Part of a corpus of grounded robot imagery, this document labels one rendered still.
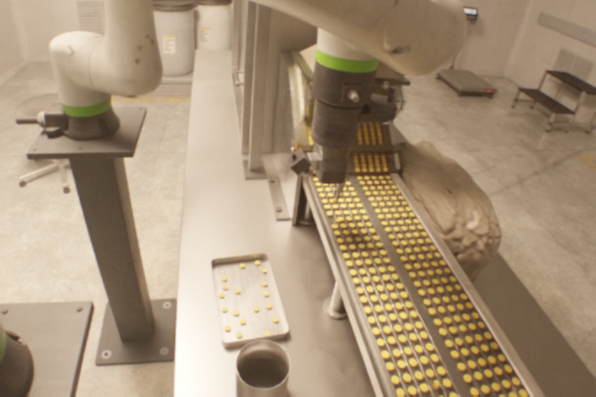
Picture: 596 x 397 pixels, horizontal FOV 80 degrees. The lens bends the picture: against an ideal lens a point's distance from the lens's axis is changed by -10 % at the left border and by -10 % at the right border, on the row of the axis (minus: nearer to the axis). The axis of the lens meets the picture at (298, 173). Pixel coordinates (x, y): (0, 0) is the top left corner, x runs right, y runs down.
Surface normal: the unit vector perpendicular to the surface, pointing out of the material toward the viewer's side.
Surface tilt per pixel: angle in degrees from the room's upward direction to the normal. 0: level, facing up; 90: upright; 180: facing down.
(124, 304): 90
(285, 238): 0
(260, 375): 0
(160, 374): 0
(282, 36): 90
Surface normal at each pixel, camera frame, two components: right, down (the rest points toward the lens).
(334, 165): 0.22, 0.25
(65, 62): -0.28, 0.47
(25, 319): 0.11, -0.83
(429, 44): 0.22, 0.69
